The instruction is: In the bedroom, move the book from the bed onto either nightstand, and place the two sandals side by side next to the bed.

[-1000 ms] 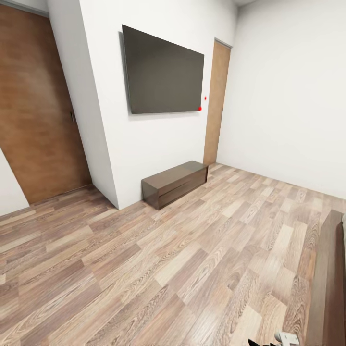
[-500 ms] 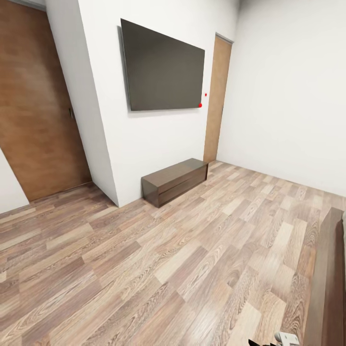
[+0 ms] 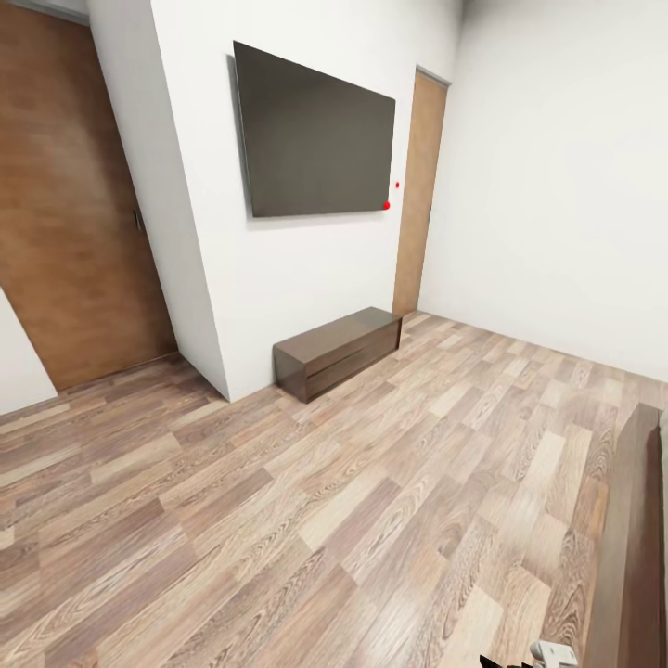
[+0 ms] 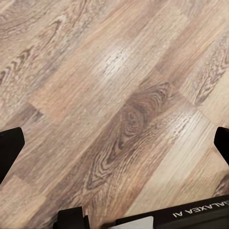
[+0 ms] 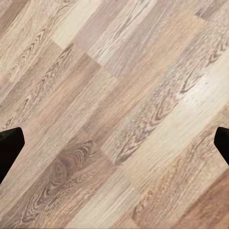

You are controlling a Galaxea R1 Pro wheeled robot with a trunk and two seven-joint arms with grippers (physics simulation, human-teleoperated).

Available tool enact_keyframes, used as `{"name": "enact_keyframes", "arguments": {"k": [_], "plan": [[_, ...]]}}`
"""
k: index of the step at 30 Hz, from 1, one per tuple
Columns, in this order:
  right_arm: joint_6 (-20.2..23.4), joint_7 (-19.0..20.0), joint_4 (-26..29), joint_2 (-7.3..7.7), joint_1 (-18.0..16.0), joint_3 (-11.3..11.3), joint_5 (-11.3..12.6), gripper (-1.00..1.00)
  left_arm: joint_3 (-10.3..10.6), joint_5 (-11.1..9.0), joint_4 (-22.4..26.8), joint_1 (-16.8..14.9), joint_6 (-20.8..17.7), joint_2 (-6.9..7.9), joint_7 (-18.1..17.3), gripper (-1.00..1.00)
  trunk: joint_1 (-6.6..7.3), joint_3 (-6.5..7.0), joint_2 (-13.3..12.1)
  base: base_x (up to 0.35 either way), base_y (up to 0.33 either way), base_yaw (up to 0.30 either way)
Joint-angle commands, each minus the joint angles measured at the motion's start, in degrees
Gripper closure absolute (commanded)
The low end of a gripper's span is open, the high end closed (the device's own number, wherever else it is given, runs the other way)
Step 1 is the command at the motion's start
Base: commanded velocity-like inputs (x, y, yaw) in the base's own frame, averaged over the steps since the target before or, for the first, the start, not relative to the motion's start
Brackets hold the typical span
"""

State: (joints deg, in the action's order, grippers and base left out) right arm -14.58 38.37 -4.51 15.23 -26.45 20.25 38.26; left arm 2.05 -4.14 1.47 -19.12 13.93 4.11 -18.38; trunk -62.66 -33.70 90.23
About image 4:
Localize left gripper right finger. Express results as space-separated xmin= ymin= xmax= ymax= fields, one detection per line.
xmin=214 ymin=127 xmax=229 ymax=165

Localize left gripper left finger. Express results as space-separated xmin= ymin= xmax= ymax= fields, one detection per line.
xmin=0 ymin=127 xmax=25 ymax=184

